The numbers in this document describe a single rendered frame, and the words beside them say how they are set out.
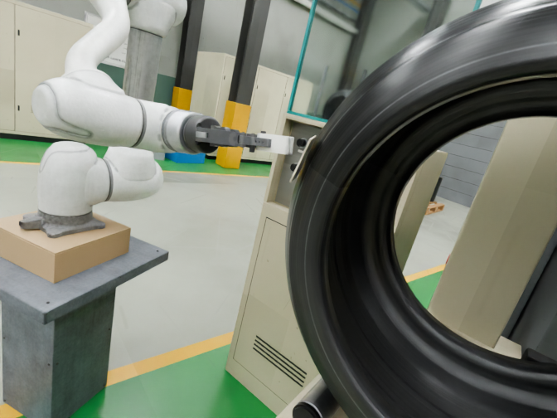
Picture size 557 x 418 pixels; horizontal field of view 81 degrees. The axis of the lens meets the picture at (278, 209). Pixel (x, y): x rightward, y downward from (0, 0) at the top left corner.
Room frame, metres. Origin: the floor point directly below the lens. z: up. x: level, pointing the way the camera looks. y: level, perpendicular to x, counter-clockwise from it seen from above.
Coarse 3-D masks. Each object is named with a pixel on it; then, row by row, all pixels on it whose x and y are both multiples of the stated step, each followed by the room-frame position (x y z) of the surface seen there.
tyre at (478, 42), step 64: (512, 0) 0.34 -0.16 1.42; (384, 64) 0.40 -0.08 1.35; (448, 64) 0.33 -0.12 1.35; (512, 64) 0.30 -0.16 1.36; (384, 128) 0.35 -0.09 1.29; (448, 128) 0.57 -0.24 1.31; (320, 192) 0.38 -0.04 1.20; (384, 192) 0.60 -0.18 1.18; (320, 256) 0.37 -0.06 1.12; (384, 256) 0.59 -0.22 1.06; (320, 320) 0.35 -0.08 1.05; (384, 320) 0.54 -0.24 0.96; (384, 384) 0.42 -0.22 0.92; (448, 384) 0.46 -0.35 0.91; (512, 384) 0.44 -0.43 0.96
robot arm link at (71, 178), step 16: (64, 144) 0.99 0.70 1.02; (80, 144) 1.02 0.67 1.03; (48, 160) 0.94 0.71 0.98; (64, 160) 0.94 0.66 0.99; (80, 160) 0.97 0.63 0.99; (96, 160) 1.04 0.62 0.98; (48, 176) 0.93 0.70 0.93; (64, 176) 0.93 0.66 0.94; (80, 176) 0.96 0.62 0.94; (96, 176) 1.00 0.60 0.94; (48, 192) 0.92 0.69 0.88; (64, 192) 0.93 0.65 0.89; (80, 192) 0.96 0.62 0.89; (96, 192) 1.00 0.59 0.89; (48, 208) 0.93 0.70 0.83; (64, 208) 0.94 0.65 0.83; (80, 208) 0.97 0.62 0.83
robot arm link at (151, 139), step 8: (144, 104) 0.68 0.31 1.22; (152, 104) 0.69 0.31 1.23; (160, 104) 0.71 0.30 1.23; (144, 112) 0.66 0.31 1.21; (152, 112) 0.68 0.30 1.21; (160, 112) 0.69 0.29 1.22; (168, 112) 0.70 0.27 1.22; (144, 120) 0.66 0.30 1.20; (152, 120) 0.67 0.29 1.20; (160, 120) 0.68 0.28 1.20; (144, 128) 0.66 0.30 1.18; (152, 128) 0.67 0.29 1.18; (160, 128) 0.68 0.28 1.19; (144, 136) 0.66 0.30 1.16; (152, 136) 0.67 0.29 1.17; (160, 136) 0.68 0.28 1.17; (136, 144) 0.66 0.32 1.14; (144, 144) 0.67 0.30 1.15; (152, 144) 0.68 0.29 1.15; (160, 144) 0.69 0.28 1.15; (160, 152) 0.71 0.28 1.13; (168, 152) 0.72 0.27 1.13; (176, 152) 0.73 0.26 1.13
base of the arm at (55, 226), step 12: (24, 216) 0.95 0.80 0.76; (36, 216) 0.93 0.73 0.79; (48, 216) 0.93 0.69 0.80; (60, 216) 0.93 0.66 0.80; (72, 216) 0.95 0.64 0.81; (84, 216) 0.98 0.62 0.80; (24, 228) 0.89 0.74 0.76; (36, 228) 0.91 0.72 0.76; (48, 228) 0.91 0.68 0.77; (60, 228) 0.92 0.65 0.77; (72, 228) 0.95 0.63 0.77; (84, 228) 0.98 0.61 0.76; (96, 228) 1.01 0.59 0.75
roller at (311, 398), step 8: (320, 384) 0.39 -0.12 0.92; (312, 392) 0.37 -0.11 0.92; (320, 392) 0.37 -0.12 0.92; (328, 392) 0.38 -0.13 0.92; (304, 400) 0.36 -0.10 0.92; (312, 400) 0.36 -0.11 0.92; (320, 400) 0.36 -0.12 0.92; (328, 400) 0.36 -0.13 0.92; (296, 408) 0.35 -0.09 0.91; (304, 408) 0.34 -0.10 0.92; (312, 408) 0.34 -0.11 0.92; (320, 408) 0.35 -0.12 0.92; (328, 408) 0.36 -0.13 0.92; (336, 408) 0.37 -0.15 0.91; (296, 416) 0.35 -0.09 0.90; (304, 416) 0.34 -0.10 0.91; (312, 416) 0.34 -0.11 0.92; (320, 416) 0.34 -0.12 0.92; (328, 416) 0.35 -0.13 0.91
